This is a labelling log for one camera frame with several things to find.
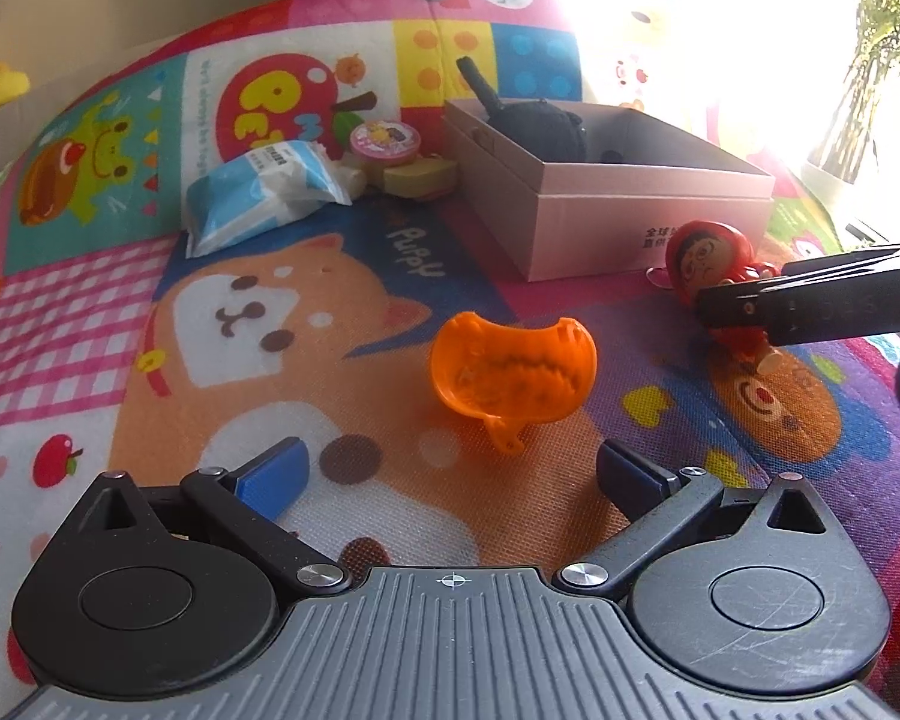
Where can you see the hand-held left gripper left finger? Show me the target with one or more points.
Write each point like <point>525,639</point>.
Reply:
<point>270,480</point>

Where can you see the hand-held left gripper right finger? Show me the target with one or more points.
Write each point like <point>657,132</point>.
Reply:
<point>630,476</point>

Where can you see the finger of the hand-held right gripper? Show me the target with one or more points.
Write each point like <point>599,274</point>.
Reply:
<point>855,261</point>
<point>795,311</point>

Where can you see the red toy figure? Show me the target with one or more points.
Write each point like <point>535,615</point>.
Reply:
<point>694,255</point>

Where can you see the orange plastic scoop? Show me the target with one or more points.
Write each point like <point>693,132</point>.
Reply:
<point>457,390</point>

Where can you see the pink cardboard box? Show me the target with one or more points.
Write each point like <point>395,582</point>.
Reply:
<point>592,232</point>

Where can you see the blue white tissue packet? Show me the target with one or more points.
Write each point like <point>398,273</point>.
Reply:
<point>232,202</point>

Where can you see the black plush toy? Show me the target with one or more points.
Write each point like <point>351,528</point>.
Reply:
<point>547,131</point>

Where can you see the small wooden toy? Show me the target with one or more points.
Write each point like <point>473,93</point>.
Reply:
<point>420,178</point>

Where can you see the round pink container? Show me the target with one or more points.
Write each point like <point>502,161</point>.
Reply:
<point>382,141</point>

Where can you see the white ribbed plant pot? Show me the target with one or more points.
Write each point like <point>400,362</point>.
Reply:
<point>832,184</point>

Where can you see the green potted plant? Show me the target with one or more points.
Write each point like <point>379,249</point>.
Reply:
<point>877,37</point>

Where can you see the colourful cartoon play mat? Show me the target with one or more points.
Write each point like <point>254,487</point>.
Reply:
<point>82,315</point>

